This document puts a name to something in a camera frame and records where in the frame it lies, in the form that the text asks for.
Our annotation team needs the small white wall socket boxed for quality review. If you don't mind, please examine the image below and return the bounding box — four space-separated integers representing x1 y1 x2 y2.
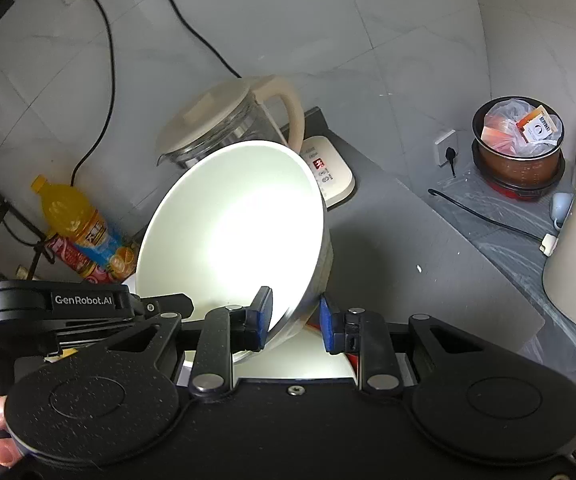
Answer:
434 129 459 166

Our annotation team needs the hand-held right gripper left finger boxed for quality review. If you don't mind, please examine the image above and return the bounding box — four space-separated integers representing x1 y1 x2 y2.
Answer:
100 286 275 397

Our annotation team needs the plastic bag with packets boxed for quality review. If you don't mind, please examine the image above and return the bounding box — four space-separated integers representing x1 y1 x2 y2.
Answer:
482 100 562 157

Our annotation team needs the black power cable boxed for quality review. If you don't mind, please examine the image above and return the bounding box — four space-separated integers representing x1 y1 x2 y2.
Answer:
69 0 117 188
140 0 243 79

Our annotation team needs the black wire rack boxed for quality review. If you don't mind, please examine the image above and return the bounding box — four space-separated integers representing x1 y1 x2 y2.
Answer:
0 157 53 281

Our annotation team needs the red soda bottle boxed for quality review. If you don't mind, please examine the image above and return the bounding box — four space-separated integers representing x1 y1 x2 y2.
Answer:
45 234 136 284

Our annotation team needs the thin black cable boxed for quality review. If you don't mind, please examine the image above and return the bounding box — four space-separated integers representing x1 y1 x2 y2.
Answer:
428 188 544 242

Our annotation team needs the beige kettle base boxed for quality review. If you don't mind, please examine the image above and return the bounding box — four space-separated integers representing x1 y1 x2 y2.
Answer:
300 135 357 209

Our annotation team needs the white bowl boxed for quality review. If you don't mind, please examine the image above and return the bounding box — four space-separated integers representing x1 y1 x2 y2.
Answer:
135 140 335 365

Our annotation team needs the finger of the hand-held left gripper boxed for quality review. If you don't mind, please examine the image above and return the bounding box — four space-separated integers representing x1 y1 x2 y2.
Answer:
128 293 196 321

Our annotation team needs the red cooker base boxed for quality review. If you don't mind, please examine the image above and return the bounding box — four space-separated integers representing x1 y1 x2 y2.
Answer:
472 140 567 203

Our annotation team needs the light blue cup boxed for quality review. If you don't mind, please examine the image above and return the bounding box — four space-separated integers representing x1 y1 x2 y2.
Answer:
550 192 576 229

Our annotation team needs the brown cooker pot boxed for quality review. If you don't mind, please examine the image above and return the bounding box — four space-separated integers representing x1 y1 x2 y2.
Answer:
471 97 565 187

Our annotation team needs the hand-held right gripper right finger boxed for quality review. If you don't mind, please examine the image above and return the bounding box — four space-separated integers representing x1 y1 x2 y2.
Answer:
319 294 514 395

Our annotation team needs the glass kettle with beige lid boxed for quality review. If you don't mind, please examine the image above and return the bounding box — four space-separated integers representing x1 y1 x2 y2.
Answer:
155 75 305 171

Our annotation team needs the orange juice bottle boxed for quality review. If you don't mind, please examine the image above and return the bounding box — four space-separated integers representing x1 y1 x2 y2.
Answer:
31 175 141 281

